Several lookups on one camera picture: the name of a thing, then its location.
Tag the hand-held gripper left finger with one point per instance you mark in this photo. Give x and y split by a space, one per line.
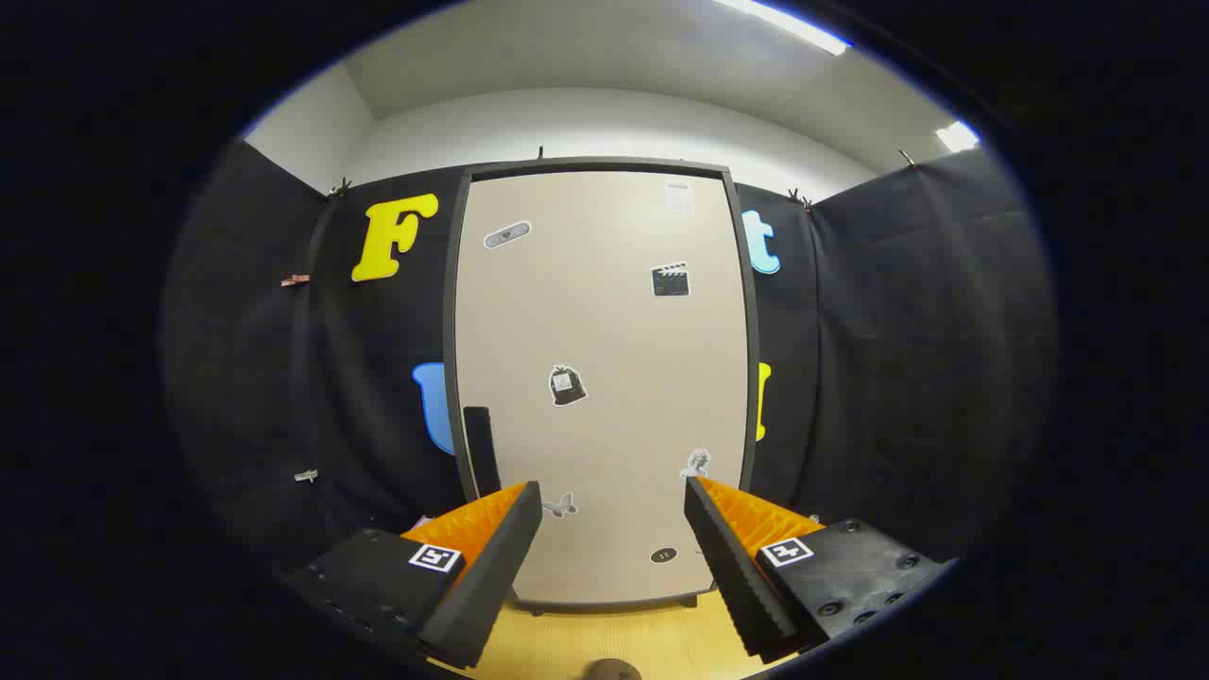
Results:
501 567

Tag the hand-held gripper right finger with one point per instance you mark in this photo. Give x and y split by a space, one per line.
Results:
732 567

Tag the grey shoe cabinet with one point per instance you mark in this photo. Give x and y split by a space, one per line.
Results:
567 166

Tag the black backdrop cloth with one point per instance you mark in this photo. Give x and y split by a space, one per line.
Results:
897 331

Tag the ceiling light panel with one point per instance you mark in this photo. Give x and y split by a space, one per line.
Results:
957 137

